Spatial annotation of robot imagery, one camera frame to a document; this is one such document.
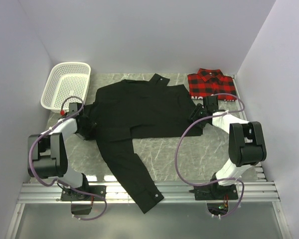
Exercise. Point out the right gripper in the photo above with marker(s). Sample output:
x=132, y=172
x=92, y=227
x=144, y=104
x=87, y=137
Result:
x=199, y=108

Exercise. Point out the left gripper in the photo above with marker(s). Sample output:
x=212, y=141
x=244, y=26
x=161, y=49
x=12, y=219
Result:
x=90, y=125

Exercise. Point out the black long sleeve shirt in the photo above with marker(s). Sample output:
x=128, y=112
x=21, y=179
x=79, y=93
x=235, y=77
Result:
x=132, y=109

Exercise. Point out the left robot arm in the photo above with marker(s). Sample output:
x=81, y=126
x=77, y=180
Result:
x=48, y=161

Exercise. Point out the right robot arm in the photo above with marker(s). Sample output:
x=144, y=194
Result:
x=222, y=120

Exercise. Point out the folded black shirt under plaid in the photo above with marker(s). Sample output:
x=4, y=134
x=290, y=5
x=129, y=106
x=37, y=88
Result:
x=220, y=97

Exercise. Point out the red black plaid shirt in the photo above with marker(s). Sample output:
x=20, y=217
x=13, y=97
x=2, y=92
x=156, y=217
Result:
x=210, y=82

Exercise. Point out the white perforated plastic basket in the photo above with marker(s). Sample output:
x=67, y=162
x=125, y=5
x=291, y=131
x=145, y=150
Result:
x=65, y=79

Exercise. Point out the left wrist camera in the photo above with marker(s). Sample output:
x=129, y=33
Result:
x=73, y=108

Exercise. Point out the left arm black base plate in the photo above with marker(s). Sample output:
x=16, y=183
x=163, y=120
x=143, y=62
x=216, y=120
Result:
x=96, y=193

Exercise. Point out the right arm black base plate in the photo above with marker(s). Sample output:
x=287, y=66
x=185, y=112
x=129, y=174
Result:
x=214, y=192

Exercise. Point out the black box under rail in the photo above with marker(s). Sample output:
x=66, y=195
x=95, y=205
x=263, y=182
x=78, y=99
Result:
x=81, y=209

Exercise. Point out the aluminium front rail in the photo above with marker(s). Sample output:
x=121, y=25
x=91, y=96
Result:
x=172, y=191

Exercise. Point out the aluminium rail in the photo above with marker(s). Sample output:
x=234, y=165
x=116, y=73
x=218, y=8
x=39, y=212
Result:
x=172, y=191
x=247, y=146

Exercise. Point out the aluminium right side rail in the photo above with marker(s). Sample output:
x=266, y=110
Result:
x=247, y=146

